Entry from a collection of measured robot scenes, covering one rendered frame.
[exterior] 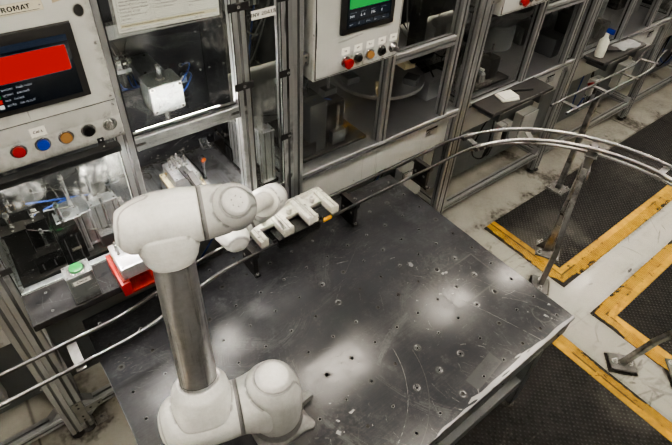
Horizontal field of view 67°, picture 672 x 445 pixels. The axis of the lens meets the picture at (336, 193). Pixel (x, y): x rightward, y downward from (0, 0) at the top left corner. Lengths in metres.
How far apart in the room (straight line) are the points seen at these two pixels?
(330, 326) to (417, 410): 0.42
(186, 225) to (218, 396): 0.51
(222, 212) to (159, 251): 0.17
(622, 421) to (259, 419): 1.84
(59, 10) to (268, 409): 1.15
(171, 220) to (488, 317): 1.30
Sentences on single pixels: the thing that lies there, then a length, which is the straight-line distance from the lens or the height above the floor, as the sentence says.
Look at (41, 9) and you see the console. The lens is 1.45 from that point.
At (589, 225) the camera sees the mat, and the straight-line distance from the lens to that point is 3.70.
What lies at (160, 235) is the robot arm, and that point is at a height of 1.44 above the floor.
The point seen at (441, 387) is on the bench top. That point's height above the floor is 0.68.
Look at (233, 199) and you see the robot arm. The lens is 1.14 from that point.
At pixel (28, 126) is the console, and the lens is 1.56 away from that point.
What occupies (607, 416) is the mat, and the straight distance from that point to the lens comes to 2.83.
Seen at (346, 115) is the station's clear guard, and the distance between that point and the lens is 2.15.
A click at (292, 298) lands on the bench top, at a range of 1.98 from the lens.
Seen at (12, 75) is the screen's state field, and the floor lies 1.64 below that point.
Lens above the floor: 2.25
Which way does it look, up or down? 41 degrees down
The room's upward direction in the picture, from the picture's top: 4 degrees clockwise
